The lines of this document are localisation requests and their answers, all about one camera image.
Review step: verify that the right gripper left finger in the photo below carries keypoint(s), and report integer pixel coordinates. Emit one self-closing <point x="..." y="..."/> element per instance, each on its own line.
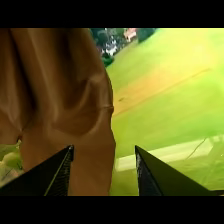
<point x="50" y="176"/>

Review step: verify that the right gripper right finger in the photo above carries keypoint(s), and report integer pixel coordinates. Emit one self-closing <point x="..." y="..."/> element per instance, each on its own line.
<point x="156" y="178"/>

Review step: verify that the brown garment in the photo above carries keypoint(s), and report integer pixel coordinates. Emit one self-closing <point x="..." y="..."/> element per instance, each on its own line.
<point x="56" y="93"/>

